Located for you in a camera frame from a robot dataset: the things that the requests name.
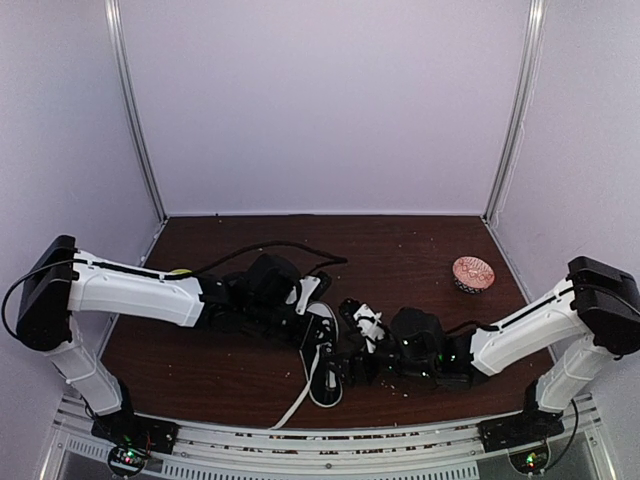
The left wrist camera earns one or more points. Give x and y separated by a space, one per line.
307 289

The white shoelace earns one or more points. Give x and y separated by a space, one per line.
295 405

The black white canvas sneaker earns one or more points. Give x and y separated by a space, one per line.
319 342

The aluminium frame post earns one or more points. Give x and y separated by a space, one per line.
133 118
522 97

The right aluminium frame post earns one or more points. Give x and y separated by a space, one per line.
522 97

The aluminium front rail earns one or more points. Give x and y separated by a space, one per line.
443 450

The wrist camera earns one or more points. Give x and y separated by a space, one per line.
366 322
307 289

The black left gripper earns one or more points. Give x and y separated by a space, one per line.
296 340

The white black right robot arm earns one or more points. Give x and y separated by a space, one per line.
596 304

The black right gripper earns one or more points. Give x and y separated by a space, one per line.
368 375

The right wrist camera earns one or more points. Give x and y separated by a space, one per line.
366 322

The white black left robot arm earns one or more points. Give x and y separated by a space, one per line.
66 280

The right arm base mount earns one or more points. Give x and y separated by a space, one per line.
526 441

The pink patterned bowl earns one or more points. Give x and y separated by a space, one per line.
472 275

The green plastic bowl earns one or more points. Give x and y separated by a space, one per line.
180 272

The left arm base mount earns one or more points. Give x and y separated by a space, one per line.
135 441

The left aluminium frame post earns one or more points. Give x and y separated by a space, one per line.
133 118

